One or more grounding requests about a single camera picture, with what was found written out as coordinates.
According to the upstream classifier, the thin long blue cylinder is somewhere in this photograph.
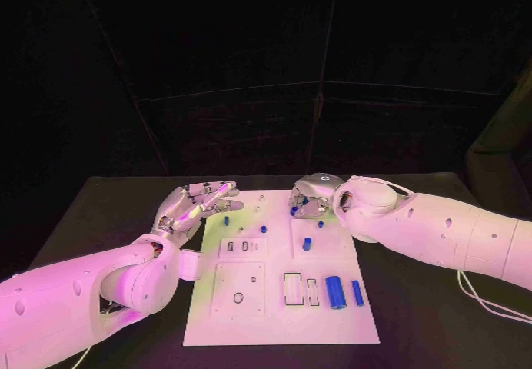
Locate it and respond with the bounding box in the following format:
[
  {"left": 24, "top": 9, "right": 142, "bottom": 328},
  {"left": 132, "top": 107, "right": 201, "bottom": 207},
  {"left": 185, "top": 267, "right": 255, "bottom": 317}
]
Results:
[{"left": 350, "top": 279, "right": 366, "bottom": 308}]

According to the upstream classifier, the white cable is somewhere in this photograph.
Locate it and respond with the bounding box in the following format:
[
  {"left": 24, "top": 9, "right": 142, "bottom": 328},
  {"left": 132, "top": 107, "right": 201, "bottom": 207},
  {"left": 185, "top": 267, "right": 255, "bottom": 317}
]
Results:
[
  {"left": 459, "top": 271, "right": 532, "bottom": 324},
  {"left": 456, "top": 269, "right": 532, "bottom": 319},
  {"left": 70, "top": 344, "right": 93, "bottom": 369}
]

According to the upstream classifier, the white task board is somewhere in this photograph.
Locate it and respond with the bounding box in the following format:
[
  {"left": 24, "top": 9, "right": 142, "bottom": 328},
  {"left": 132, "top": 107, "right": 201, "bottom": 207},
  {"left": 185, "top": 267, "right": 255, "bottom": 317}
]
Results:
[{"left": 181, "top": 188, "right": 380, "bottom": 347}]

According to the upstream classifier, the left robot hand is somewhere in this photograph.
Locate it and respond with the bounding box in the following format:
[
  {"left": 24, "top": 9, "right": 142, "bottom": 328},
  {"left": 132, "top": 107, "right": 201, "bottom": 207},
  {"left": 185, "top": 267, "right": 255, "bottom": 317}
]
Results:
[{"left": 149, "top": 181, "right": 246, "bottom": 249}]

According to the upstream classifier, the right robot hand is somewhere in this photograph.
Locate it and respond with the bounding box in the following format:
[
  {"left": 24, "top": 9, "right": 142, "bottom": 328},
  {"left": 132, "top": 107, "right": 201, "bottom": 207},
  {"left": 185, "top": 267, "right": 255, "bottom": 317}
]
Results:
[{"left": 286, "top": 172, "right": 347, "bottom": 219}]

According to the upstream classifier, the thick long blue cylinder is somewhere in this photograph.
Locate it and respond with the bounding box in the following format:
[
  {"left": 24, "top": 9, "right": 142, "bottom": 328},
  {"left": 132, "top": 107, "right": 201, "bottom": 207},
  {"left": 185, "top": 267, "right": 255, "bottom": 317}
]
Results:
[{"left": 322, "top": 275, "right": 347, "bottom": 311}]

